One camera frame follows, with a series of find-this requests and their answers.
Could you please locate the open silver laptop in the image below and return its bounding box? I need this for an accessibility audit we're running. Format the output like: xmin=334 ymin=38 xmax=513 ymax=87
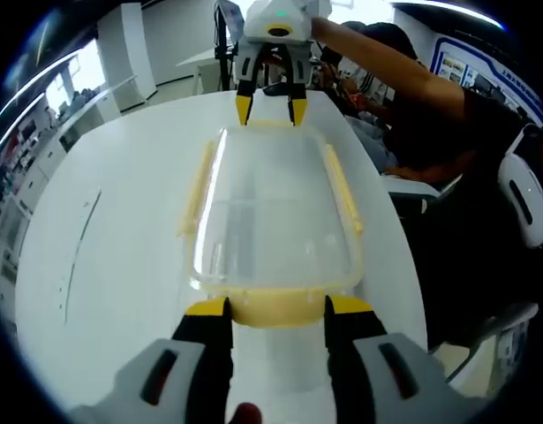
xmin=217 ymin=0 xmax=244 ymax=32

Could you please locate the blue-framed wall board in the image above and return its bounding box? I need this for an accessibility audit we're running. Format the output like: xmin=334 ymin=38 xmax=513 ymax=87
xmin=432 ymin=34 xmax=543 ymax=129

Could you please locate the black equipment stand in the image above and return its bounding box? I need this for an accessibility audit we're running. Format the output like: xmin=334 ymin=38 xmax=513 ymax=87
xmin=213 ymin=8 xmax=241 ymax=92

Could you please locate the clear lid with yellow latches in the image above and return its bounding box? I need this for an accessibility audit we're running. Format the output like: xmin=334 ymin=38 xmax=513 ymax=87
xmin=175 ymin=117 xmax=366 ymax=330

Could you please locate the white chair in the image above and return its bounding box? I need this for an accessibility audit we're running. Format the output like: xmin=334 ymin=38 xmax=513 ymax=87
xmin=380 ymin=174 xmax=444 ymax=216

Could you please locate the person's left hand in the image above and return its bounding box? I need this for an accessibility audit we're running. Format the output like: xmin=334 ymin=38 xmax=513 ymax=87
xmin=232 ymin=401 xmax=267 ymax=424

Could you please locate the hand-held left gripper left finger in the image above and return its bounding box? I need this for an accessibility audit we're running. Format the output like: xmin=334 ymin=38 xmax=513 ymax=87
xmin=70 ymin=296 xmax=235 ymax=424

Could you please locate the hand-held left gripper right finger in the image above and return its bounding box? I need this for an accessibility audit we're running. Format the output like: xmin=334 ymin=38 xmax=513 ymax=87
xmin=324 ymin=294 xmax=471 ymax=424

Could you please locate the white worn device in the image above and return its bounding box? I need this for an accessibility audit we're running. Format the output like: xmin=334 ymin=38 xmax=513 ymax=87
xmin=498 ymin=125 xmax=543 ymax=249

